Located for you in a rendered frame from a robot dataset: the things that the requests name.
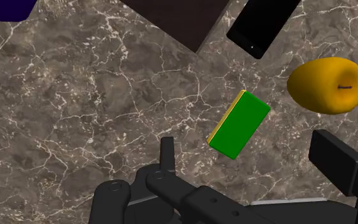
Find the green and yellow sponge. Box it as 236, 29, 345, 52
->
207, 89, 272, 160

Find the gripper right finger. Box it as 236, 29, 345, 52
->
308, 129, 358, 224

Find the black smartphone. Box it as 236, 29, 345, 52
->
226, 0, 302, 60

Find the dark blue round object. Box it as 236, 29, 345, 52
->
0, 0, 38, 23

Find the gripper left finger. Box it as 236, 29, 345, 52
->
88, 136, 250, 224

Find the dark brown robot stand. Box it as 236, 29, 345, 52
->
120, 0, 231, 54

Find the yellow apple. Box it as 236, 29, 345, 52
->
286, 57, 358, 116

